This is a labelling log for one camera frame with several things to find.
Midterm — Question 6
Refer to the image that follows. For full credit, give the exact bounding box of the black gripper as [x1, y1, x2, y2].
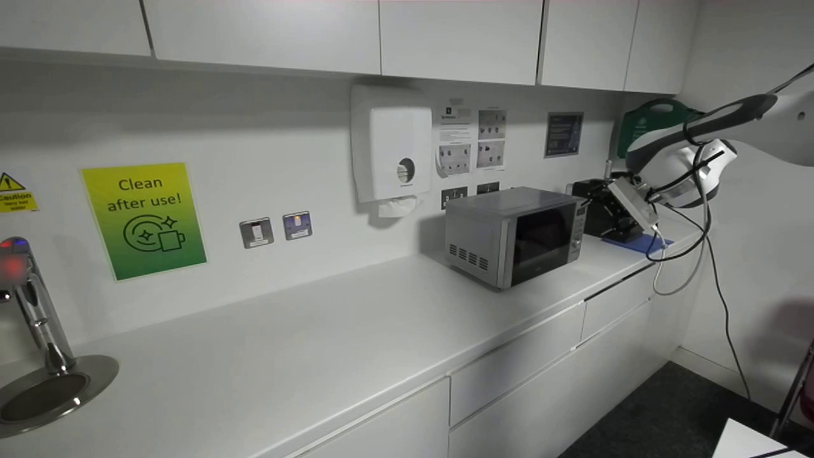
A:
[598, 191, 636, 240]

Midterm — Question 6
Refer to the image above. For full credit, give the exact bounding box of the silver microwave oven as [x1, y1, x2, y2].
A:
[444, 186, 590, 292]

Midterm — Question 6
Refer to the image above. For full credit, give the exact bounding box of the black coffee machine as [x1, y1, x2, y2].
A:
[571, 177, 638, 243]

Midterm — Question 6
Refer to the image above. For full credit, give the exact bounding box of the blue mat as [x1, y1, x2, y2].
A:
[603, 233, 674, 258]

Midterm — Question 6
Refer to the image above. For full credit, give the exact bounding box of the green first aid box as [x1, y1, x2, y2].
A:
[617, 97, 708, 164]

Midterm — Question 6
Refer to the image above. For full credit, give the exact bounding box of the white deep cabinet drawer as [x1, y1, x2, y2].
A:
[448, 338, 595, 458]
[582, 295, 685, 435]

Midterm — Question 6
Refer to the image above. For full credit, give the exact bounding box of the white photo instruction sheet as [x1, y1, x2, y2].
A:
[476, 108, 509, 172]

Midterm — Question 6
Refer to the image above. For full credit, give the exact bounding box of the white coffee instruction sheet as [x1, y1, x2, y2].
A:
[432, 99, 476, 182]

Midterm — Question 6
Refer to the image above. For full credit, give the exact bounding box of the white upper cabinet door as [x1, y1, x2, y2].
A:
[537, 0, 642, 93]
[623, 0, 702, 97]
[376, 0, 544, 86]
[0, 0, 153, 62]
[140, 0, 383, 77]

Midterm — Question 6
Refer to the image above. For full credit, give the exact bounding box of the white paper towel dispenser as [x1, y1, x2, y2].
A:
[348, 81, 437, 221]

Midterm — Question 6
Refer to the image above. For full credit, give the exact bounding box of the dark metal stand pole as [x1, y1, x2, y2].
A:
[771, 338, 814, 438]

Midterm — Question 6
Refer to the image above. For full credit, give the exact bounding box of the white robot stand plate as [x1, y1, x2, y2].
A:
[711, 416, 814, 458]

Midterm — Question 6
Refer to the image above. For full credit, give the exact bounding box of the green clean after use poster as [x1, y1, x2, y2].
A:
[83, 160, 209, 284]

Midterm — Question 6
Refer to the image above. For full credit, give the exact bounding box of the chrome hot water tap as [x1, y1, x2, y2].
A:
[0, 238, 79, 380]

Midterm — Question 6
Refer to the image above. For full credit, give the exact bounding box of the round metal drain tray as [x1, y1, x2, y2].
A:
[0, 354, 122, 440]

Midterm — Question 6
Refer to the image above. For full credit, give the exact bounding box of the yellow warning sticker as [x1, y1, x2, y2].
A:
[0, 172, 42, 216]

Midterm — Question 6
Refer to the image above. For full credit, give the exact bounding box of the dark framed wall notice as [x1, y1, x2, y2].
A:
[543, 111, 586, 160]

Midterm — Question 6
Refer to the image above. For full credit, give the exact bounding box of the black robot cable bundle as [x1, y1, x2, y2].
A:
[643, 137, 758, 404]

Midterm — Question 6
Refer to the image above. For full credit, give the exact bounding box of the bluish wall switch plate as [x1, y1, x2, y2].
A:
[280, 212, 317, 243]

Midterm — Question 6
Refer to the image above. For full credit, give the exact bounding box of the silver wall switch plate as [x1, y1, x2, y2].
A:
[236, 216, 278, 253]

